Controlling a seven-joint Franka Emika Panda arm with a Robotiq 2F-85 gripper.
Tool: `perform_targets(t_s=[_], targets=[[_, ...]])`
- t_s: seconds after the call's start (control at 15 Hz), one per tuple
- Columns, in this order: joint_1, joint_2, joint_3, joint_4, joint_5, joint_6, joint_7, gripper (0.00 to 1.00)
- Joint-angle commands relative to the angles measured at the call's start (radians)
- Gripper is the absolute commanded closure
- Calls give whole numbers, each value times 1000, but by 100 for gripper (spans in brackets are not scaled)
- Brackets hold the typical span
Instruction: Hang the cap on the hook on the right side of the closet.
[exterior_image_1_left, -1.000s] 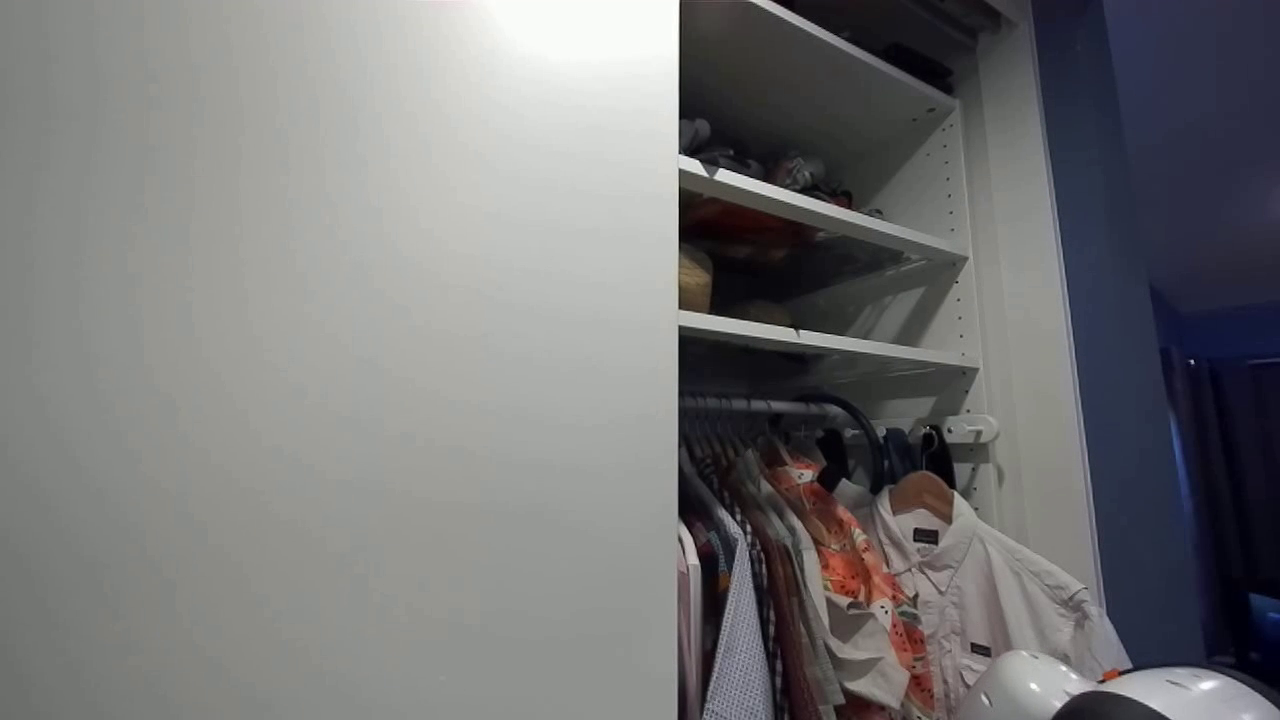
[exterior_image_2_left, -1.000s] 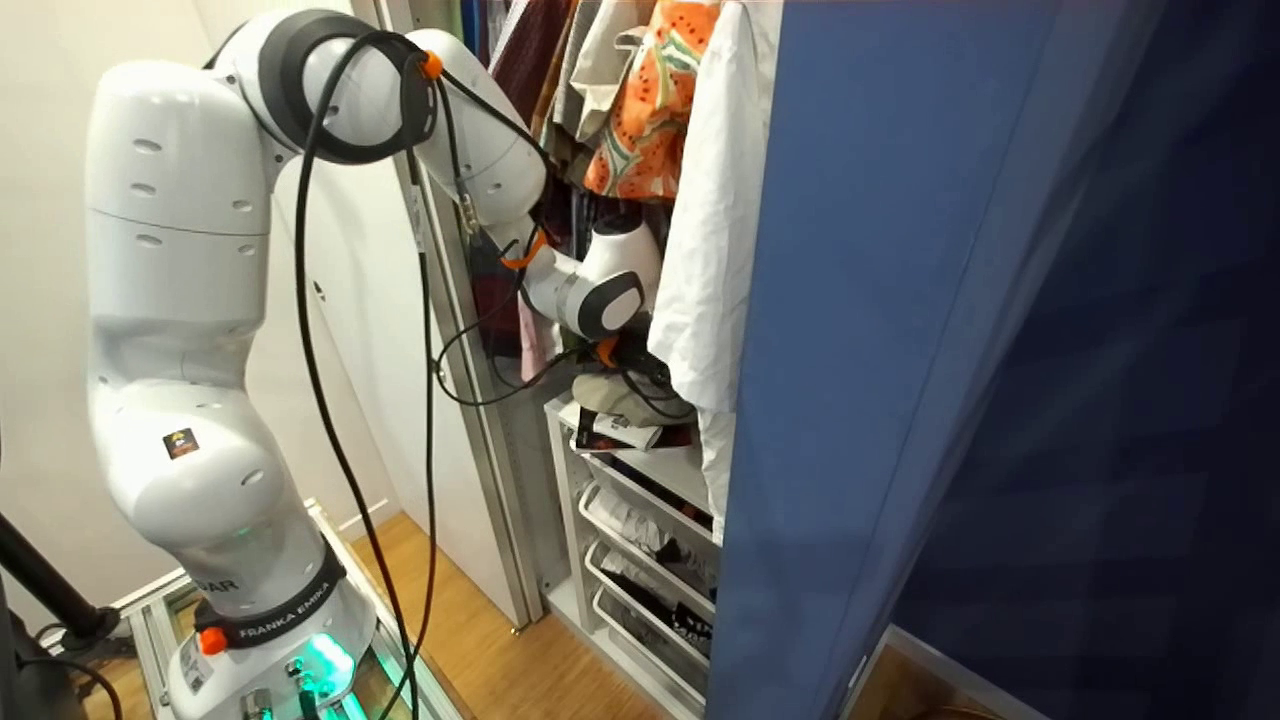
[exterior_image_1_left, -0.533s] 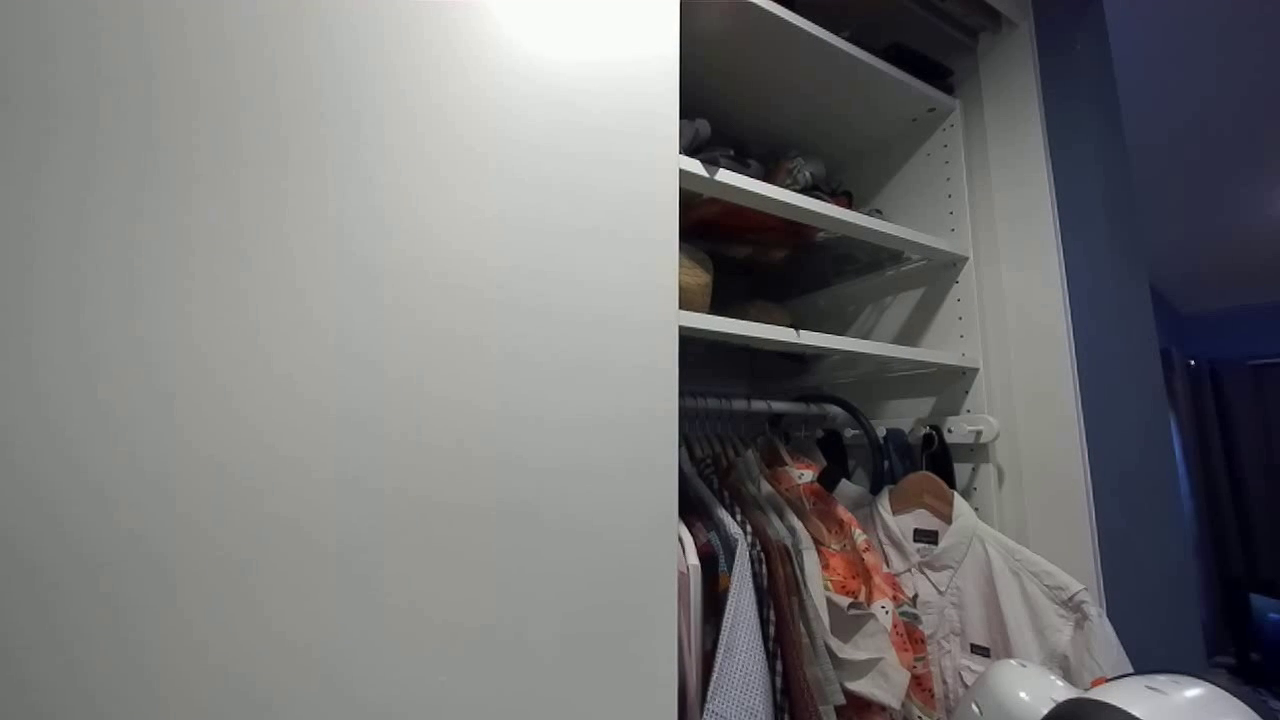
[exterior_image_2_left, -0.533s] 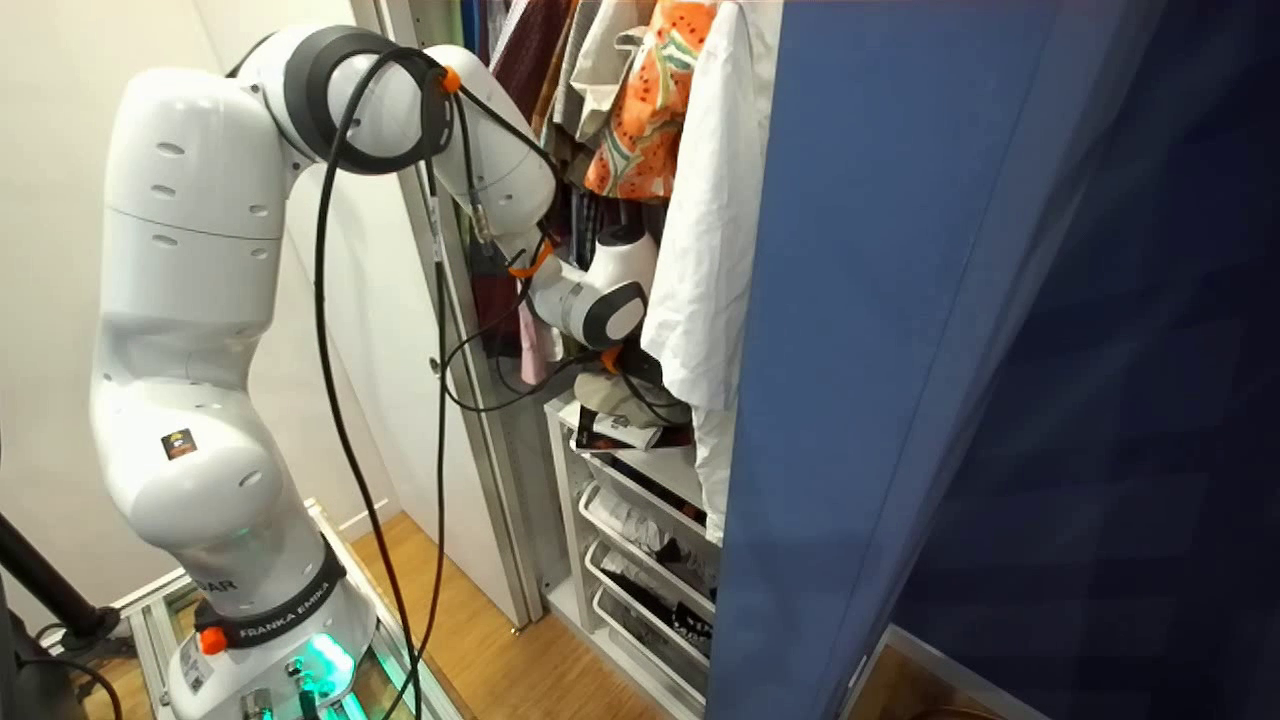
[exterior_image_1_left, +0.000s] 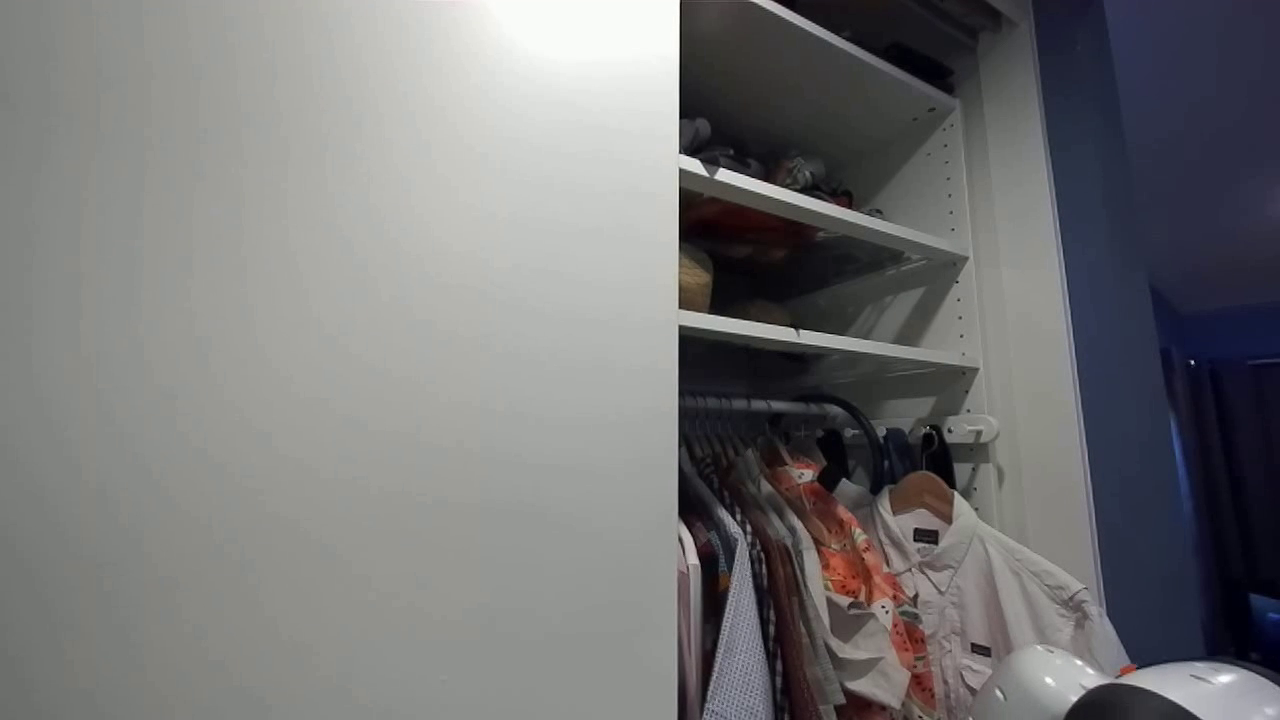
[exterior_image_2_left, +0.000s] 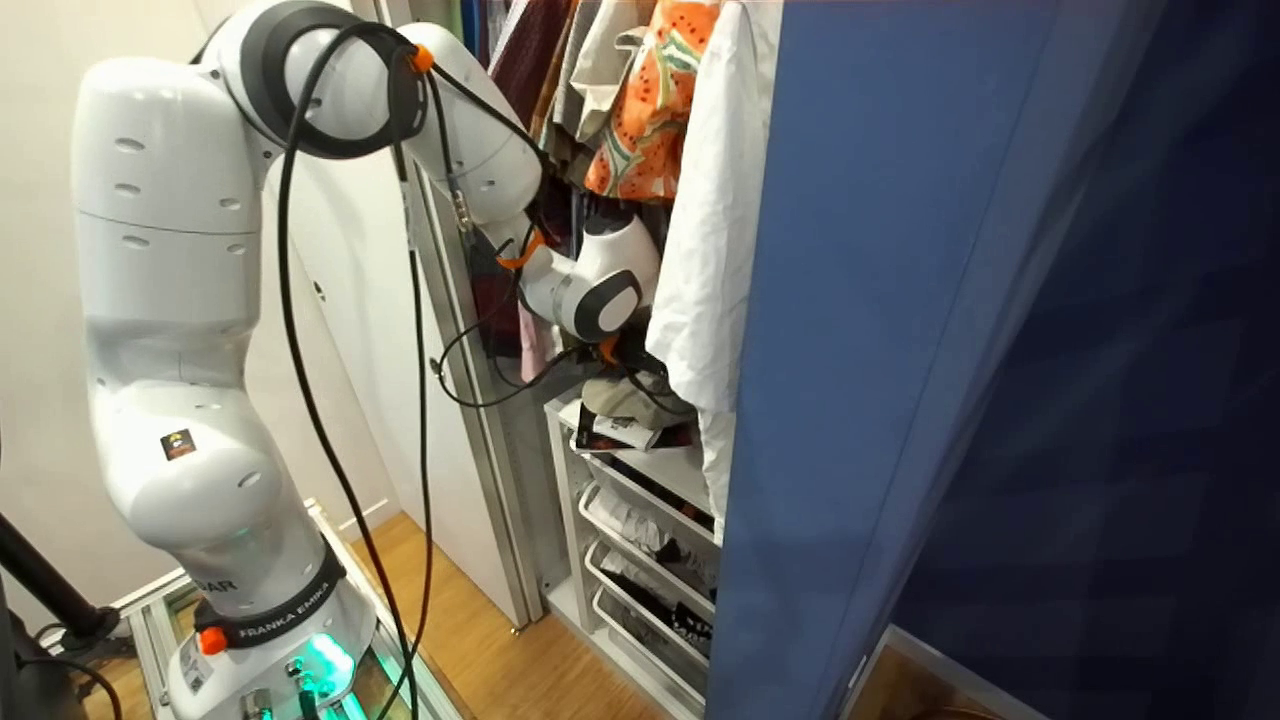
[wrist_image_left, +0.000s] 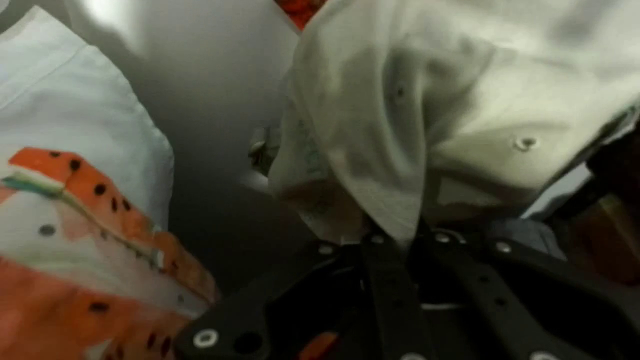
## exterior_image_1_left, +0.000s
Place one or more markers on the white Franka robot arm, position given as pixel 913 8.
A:
pixel 1034 682

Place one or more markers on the dark closet rod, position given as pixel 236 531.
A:
pixel 744 406

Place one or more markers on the white closet shelf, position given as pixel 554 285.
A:
pixel 827 346
pixel 827 208
pixel 801 54

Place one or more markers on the white closet sliding door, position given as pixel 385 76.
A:
pixel 335 362

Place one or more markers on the white closet carcass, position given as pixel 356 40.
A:
pixel 1025 266

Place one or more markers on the tan item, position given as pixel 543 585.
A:
pixel 694 282

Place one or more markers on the dark reddish bundle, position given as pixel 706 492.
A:
pixel 744 242

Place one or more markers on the black clothes hanger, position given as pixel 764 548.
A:
pixel 943 463
pixel 833 463
pixel 888 463

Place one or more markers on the grey clutter items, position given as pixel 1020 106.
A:
pixel 801 169

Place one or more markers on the pink garment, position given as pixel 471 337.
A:
pixel 684 627

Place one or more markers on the dark striped garment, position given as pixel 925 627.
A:
pixel 785 602

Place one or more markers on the orange floral shirt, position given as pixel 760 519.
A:
pixel 854 560

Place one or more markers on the light blue shirt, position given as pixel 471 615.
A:
pixel 737 641

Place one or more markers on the wooden clothes hanger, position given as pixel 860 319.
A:
pixel 922 499

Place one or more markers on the white shirt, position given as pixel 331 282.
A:
pixel 987 585

